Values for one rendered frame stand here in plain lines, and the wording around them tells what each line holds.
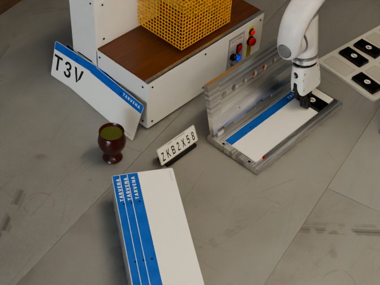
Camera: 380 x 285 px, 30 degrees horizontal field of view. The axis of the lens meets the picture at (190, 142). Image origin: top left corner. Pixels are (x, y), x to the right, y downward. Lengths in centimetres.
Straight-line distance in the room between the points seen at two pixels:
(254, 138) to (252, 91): 16
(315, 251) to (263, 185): 27
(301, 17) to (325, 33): 67
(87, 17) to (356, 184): 95
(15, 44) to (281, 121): 99
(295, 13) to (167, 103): 50
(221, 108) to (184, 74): 17
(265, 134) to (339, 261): 49
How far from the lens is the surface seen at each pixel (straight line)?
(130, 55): 222
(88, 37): 226
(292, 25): 209
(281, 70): 237
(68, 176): 212
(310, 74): 226
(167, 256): 180
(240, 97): 224
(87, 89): 234
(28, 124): 230
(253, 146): 220
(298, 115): 233
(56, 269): 192
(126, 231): 185
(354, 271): 198
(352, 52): 263
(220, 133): 221
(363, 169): 223
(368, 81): 252
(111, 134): 209
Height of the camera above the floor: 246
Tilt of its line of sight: 45 degrees down
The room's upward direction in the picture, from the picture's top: 4 degrees clockwise
